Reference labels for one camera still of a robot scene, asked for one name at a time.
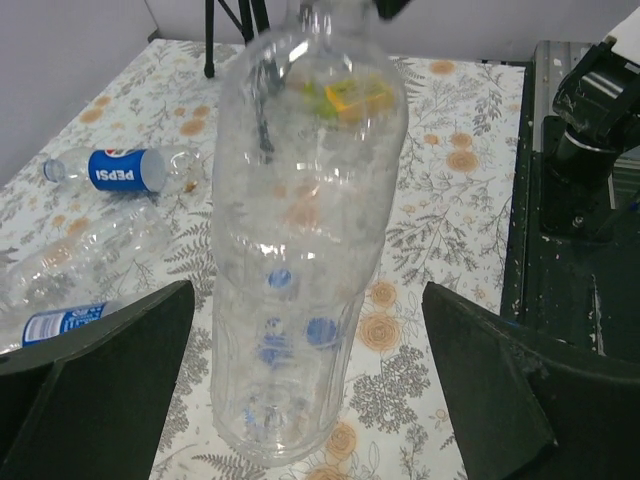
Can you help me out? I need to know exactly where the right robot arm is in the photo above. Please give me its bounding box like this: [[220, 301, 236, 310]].
[[541, 10, 639, 241]]

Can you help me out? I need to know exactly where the Pepsi bottle blue label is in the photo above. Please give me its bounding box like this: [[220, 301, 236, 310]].
[[42, 146, 204, 194]]

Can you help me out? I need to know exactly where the Pocari Sweat labelled bottle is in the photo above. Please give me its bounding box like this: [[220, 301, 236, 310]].
[[1, 300, 125, 354]]

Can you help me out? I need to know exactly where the clear unlabelled plastic bottle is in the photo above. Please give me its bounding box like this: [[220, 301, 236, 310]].
[[210, 1, 408, 468]]

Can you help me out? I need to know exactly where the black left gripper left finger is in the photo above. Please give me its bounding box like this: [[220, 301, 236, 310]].
[[1, 280, 195, 479]]

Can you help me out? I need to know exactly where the black music stand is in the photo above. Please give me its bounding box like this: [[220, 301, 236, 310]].
[[202, 0, 274, 166]]

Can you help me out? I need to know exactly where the yellow green toy block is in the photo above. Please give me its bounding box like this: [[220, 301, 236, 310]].
[[298, 75, 395, 124]]

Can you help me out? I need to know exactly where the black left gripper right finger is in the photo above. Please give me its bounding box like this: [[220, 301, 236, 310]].
[[422, 282, 639, 479]]

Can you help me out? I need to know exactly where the clear crumpled plastic bottle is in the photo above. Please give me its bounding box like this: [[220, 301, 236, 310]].
[[1, 199, 171, 316]]

